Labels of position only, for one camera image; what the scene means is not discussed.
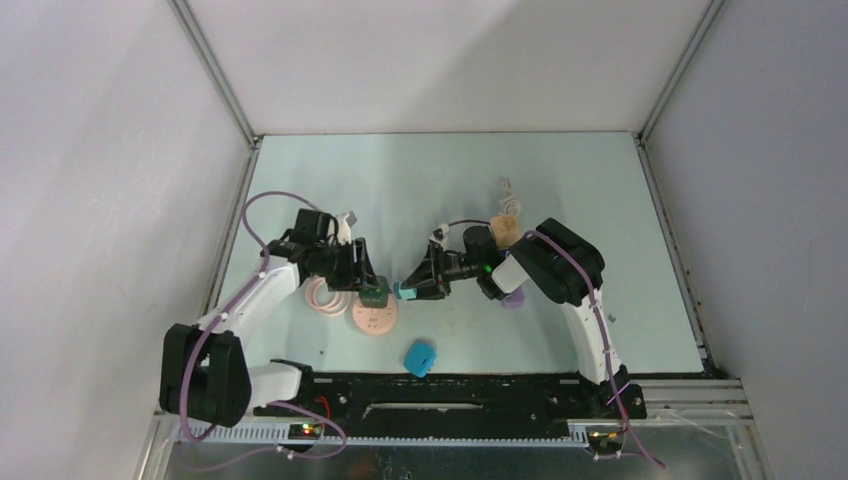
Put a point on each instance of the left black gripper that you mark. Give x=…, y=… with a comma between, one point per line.
x=353, y=277

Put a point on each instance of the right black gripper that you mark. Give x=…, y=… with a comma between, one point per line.
x=432, y=267

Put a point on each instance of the teal small cube adapter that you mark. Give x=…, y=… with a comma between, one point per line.
x=404, y=293

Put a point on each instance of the light blue adapter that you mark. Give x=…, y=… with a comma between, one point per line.
x=419, y=358

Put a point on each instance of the purple power strip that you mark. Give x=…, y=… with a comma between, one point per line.
x=514, y=300

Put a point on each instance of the beige cube socket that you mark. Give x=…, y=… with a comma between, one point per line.
x=506, y=230

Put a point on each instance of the dark green cube socket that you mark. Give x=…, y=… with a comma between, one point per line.
x=377, y=296

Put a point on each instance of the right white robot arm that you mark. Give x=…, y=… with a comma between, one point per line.
x=566, y=268

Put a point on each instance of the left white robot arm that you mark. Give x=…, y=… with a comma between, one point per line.
x=205, y=374

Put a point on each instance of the round pink power strip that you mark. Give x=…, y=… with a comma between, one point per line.
x=375, y=321

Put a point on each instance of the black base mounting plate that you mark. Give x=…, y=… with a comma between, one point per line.
x=475, y=404

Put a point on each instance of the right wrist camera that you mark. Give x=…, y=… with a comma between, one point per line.
x=440, y=236

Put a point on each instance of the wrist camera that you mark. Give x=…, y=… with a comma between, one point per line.
x=342, y=227
x=440, y=236

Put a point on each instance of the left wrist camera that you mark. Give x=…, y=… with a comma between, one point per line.
x=342, y=227

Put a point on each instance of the grey cable duct rail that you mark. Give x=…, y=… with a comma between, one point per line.
x=290, y=434

